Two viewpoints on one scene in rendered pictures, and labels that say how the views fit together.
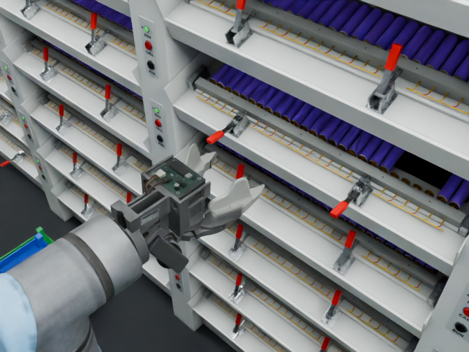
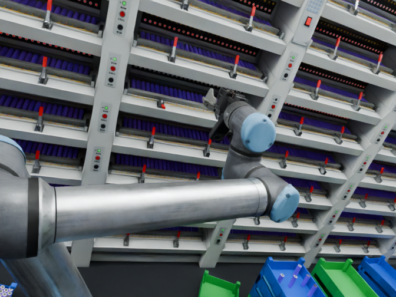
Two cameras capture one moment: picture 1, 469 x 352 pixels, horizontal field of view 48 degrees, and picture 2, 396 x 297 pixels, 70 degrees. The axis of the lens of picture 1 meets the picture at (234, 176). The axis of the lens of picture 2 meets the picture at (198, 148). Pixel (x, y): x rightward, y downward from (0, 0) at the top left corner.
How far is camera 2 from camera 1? 0.97 m
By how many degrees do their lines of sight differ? 56
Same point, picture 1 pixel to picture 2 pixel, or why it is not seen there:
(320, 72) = (208, 69)
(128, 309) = not seen: hidden behind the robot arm
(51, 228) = not seen: outside the picture
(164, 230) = not seen: hidden behind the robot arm
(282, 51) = (190, 63)
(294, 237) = (184, 152)
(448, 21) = (259, 44)
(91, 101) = (14, 124)
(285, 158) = (187, 112)
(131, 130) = (63, 132)
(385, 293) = (223, 157)
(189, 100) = (127, 98)
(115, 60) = (63, 85)
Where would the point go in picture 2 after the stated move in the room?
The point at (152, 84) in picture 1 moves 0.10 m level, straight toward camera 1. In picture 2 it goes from (106, 92) to (128, 101)
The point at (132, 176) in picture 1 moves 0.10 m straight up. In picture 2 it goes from (48, 171) to (50, 149)
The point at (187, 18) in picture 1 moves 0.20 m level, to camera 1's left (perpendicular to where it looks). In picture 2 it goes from (141, 52) to (97, 46)
